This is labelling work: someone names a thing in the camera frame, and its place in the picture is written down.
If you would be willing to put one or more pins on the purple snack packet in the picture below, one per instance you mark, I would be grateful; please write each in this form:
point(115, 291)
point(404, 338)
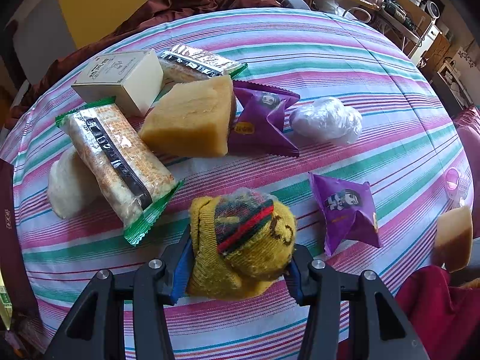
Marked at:
point(259, 128)
point(348, 209)

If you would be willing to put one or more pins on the cracker pack green ends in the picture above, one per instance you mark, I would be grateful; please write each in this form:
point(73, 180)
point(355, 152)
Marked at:
point(132, 179)

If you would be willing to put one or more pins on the white cardboard box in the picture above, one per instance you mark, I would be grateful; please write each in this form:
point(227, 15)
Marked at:
point(133, 78)

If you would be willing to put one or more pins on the grey yellow blue headboard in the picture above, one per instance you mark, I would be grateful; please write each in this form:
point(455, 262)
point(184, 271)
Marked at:
point(41, 34)

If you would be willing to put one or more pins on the purple snack packet lower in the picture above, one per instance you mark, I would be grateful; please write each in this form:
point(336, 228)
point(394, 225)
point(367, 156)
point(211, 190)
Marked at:
point(348, 209)

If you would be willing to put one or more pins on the small yellow sponge block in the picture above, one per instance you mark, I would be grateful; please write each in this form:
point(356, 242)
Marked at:
point(454, 238)

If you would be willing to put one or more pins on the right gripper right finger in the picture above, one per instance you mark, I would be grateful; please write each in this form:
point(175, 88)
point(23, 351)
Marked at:
point(337, 299)

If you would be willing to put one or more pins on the large yellow sponge block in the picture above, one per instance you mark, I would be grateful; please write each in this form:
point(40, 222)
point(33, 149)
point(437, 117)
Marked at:
point(192, 119)

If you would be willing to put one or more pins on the red cloth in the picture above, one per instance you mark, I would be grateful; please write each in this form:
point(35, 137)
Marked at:
point(427, 319)

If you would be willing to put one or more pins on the striped bed sheet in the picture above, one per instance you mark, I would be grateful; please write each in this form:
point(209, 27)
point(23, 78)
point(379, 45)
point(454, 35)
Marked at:
point(407, 144)

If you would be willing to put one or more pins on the purple snack packet upper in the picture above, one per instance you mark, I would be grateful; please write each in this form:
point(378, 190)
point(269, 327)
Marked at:
point(259, 128)

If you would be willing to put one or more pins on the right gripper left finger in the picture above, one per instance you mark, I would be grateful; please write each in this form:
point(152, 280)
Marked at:
point(94, 326)

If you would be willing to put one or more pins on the pink clear plastic cup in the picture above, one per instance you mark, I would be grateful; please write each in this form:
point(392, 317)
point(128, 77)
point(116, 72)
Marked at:
point(457, 186)

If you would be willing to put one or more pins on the pink pillow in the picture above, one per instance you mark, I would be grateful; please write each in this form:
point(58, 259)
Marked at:
point(467, 127)

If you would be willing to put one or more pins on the yellow knitted sock ball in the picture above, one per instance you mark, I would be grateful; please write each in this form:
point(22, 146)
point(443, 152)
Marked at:
point(242, 242)

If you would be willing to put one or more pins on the dark red blanket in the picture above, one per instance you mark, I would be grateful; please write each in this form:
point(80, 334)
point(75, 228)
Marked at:
point(150, 14)

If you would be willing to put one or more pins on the white plastic bag ball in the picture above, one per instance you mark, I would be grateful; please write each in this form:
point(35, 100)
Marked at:
point(327, 120)

